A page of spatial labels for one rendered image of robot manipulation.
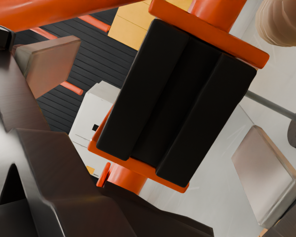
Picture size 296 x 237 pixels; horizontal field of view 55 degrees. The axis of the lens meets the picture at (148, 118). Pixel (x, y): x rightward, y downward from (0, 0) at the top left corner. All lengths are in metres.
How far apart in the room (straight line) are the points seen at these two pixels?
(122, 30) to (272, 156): 7.35
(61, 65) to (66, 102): 11.64
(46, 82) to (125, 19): 7.31
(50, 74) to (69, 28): 11.05
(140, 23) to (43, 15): 7.24
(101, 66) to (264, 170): 10.91
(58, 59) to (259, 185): 0.13
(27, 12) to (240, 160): 0.16
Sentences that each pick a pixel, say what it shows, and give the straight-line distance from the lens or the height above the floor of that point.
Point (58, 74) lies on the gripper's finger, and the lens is 0.18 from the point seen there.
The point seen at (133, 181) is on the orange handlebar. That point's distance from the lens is 0.17.
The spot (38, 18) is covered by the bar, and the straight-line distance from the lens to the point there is 0.18.
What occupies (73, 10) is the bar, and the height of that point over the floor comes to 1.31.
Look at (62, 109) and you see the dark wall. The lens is 11.99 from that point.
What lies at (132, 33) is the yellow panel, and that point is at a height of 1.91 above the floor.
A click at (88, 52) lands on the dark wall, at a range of 11.13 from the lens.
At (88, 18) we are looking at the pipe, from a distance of 7.93.
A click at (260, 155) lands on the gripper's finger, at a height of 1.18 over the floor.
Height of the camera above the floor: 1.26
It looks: 5 degrees down
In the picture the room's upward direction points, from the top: 65 degrees counter-clockwise
